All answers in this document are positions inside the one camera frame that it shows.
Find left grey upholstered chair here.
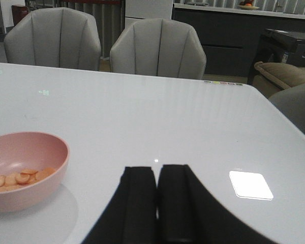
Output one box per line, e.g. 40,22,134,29
4,7,101,71

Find dark side table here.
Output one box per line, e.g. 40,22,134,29
248,29,305,85

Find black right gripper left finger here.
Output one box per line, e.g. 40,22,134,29
83,167,157,243

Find red bin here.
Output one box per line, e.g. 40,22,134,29
11,5,28,25

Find right grey upholstered chair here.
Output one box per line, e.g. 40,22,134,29
110,18,207,79

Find beige cushion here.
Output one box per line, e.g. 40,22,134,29
254,62,305,89

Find grey upholstered chair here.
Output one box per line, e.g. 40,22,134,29
110,18,207,79
4,7,101,71

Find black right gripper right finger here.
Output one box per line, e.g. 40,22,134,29
158,165,273,243

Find white cabinet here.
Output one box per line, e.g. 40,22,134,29
125,0,173,28

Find pink plastic bowl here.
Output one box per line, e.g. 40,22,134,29
0,132,70,212

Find grey curtain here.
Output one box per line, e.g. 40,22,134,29
57,1,125,60

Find orange ham slices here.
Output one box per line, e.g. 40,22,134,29
0,167,56,192

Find fruit plate on counter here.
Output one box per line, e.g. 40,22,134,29
238,0,259,10

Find grey chair at table side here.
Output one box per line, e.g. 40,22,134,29
269,83,305,134

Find dark kitchen counter cabinet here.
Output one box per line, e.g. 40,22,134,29
173,4,305,77

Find colour dot sticker strip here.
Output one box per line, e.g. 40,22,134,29
204,80,244,86

